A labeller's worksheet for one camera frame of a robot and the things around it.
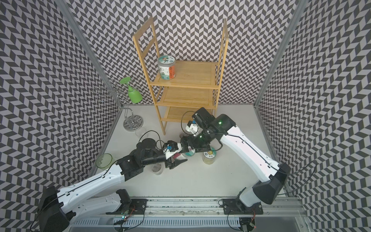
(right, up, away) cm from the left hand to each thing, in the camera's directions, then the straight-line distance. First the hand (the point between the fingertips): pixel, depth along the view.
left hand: (182, 152), depth 70 cm
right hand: (+3, 0, -5) cm, 6 cm away
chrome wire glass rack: (-41, +32, +15) cm, 54 cm away
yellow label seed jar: (+15, -6, +13) cm, 20 cm away
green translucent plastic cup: (-51, -10, +19) cm, 55 cm away
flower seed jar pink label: (-2, 0, -8) cm, 8 cm away
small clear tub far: (-1, +5, +26) cm, 27 cm away
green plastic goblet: (-36, +32, +29) cm, 56 cm away
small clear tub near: (-15, -12, +10) cm, 21 cm away
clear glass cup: (-31, +7, +29) cm, 43 cm away
